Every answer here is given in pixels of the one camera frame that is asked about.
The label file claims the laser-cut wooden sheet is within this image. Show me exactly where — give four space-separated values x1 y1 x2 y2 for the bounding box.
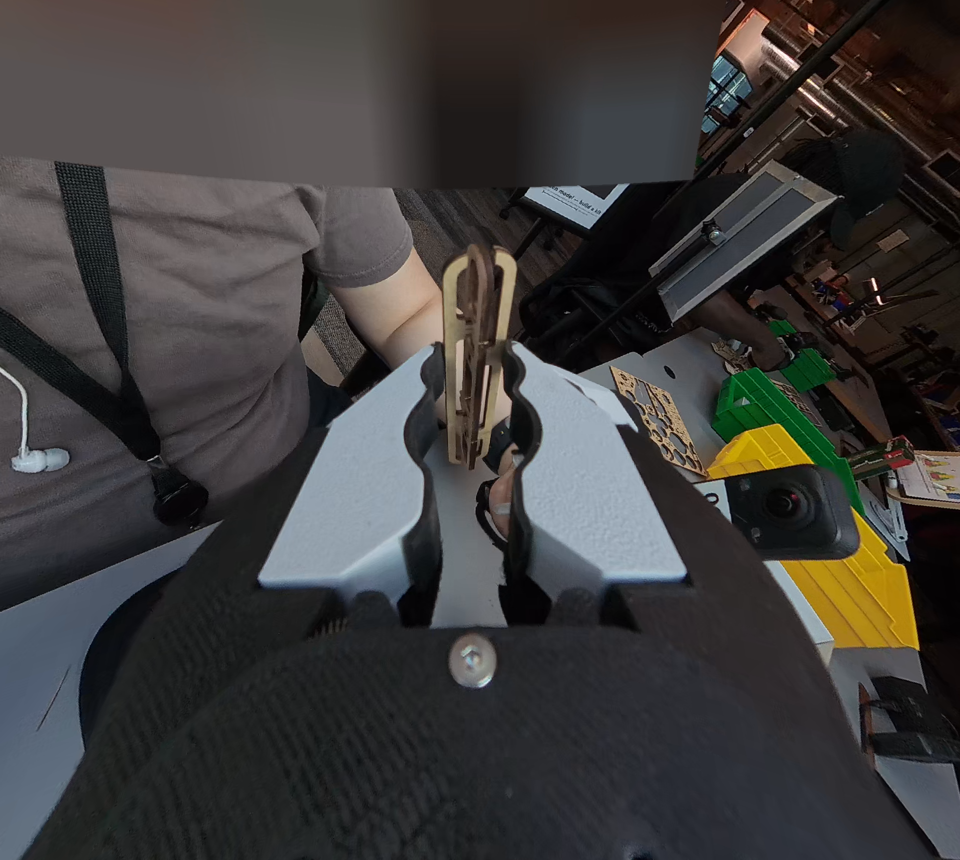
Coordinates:
609 365 710 479

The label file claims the black metal pole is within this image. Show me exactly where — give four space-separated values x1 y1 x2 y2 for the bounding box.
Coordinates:
555 0 960 370

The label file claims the person's left hand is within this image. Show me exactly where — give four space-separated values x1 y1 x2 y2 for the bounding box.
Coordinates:
486 451 530 539

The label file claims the person's left forearm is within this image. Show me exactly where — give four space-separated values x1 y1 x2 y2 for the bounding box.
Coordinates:
330 249 451 389

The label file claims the small instruction sheet on clipboard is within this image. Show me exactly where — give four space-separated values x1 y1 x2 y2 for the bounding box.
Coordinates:
885 451 960 505

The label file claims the black lanyard strap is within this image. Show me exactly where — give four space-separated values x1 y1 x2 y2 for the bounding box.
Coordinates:
0 161 211 527

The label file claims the yellow plastic bin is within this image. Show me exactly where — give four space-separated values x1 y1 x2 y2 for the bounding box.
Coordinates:
705 424 920 651

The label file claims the metal framed grey panel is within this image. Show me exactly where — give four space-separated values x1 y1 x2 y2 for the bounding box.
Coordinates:
648 159 840 325

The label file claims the black webbing strap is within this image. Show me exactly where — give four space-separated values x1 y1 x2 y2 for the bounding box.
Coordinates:
858 676 960 779

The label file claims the green plastic bin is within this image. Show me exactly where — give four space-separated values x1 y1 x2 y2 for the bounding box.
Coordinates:
712 369 864 501
768 320 840 392

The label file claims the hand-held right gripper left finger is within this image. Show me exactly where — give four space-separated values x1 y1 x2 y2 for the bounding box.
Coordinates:
257 343 445 625

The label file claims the red green small box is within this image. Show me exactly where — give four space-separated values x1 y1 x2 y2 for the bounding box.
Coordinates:
851 436 916 482

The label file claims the person's grey shirt torso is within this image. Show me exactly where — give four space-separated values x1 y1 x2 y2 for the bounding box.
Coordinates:
0 155 415 610

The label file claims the white sign board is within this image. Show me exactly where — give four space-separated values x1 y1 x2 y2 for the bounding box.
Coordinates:
517 184 631 235

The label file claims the white earphone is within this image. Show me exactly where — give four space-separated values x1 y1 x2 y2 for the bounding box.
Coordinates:
0 365 72 475

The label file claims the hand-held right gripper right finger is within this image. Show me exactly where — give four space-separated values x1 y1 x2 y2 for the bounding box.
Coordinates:
498 339 691 625

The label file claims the oblong slotted wooden part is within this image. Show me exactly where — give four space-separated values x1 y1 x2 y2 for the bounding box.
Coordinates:
441 244 519 471

